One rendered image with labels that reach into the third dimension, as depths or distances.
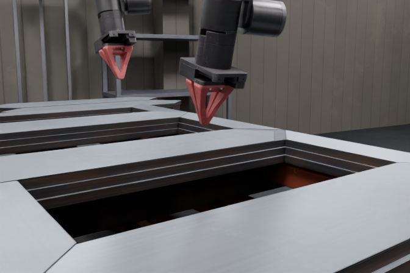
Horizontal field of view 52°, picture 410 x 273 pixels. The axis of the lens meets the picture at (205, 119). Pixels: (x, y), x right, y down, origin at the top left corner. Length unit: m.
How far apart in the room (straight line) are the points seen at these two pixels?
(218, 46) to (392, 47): 6.54
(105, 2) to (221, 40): 0.45
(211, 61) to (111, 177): 0.26
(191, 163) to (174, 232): 0.36
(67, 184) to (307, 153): 0.49
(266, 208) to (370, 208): 0.12
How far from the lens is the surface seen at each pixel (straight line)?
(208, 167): 0.82
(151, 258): 0.40
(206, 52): 0.64
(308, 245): 0.43
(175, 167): 0.78
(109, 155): 0.80
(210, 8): 0.64
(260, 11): 0.66
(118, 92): 3.80
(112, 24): 1.01
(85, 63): 4.53
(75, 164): 0.75
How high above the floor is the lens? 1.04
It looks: 8 degrees down
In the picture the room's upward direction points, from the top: straight up
